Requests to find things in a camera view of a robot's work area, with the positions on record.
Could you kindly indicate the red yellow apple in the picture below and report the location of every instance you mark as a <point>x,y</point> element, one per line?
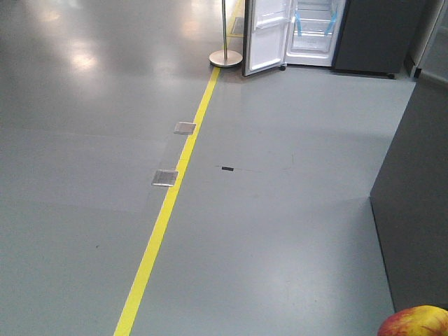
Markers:
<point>420,320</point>

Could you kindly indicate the metal floor plate near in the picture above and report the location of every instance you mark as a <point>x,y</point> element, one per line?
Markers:
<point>165,178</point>

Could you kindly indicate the metal floor plate far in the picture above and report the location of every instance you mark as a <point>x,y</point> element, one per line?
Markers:
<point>187,128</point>

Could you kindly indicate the grey cabinet at left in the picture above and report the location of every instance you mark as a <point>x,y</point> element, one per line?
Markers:
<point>409,199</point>

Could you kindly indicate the silver sign stand pole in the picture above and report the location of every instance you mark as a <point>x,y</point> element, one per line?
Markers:
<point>225,58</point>

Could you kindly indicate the white fridge interior body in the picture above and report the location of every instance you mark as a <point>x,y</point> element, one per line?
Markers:
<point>314,31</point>

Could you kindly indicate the metal floor plate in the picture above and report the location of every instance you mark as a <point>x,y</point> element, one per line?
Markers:
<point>165,178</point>
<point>187,128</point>

